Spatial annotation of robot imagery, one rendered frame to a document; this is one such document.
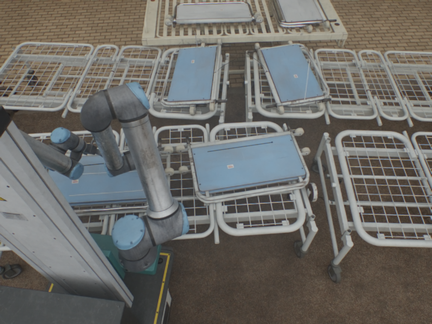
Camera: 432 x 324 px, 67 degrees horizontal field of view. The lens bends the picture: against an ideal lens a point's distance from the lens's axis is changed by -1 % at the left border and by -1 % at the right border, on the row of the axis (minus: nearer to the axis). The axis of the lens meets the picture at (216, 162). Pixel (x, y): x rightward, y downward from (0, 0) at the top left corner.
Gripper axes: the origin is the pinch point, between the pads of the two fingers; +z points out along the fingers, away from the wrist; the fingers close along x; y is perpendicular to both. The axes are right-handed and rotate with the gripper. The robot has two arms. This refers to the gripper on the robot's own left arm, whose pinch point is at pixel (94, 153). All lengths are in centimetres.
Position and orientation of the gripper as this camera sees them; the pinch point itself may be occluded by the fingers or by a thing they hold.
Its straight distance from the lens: 212.5
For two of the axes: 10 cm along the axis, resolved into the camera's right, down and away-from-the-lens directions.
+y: 2.1, -9.5, 2.3
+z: 2.1, 2.7, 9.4
